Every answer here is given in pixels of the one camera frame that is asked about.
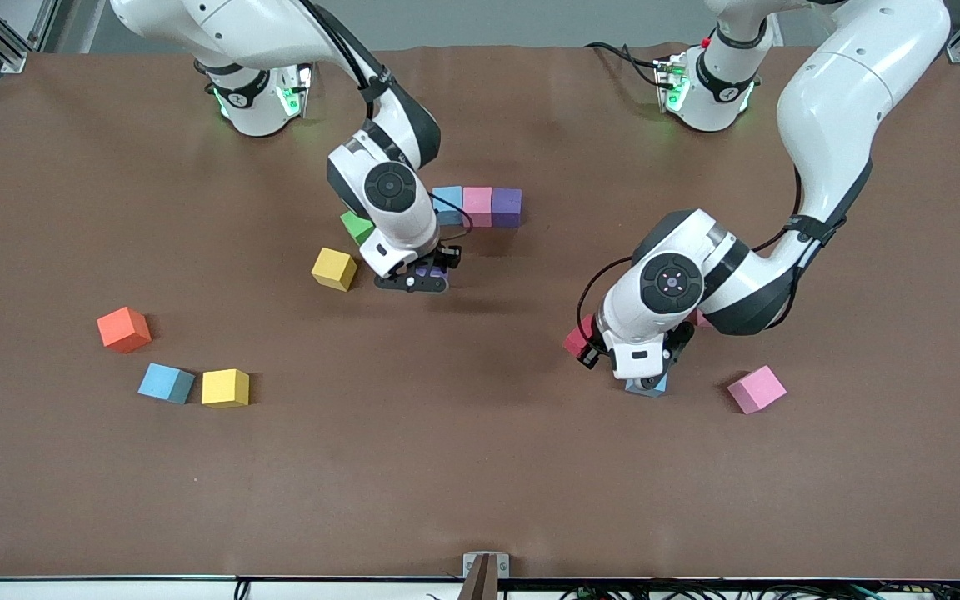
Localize orange foam cube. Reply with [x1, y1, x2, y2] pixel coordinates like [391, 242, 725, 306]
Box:
[97, 306, 153, 354]

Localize brown table mat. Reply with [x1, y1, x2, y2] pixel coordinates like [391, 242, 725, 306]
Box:
[0, 43, 960, 581]

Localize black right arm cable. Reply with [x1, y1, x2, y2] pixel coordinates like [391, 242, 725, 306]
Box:
[305, 0, 474, 244]

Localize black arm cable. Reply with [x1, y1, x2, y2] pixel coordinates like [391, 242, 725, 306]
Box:
[305, 0, 474, 244]
[576, 162, 848, 334]

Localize green foam cube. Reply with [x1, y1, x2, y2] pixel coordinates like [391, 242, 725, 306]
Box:
[340, 210, 376, 248]

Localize black left base cable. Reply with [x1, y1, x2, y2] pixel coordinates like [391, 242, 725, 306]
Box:
[584, 40, 668, 91]

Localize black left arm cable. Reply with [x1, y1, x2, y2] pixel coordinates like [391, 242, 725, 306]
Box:
[576, 162, 848, 334]

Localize yellow foam cube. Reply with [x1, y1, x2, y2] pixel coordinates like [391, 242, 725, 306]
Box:
[202, 368, 251, 409]
[311, 247, 358, 293]

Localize red foam cube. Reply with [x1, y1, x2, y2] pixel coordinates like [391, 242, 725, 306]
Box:
[562, 313, 599, 358]

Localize grey metal bracket with post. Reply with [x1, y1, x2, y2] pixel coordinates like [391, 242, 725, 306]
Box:
[459, 552, 511, 600]

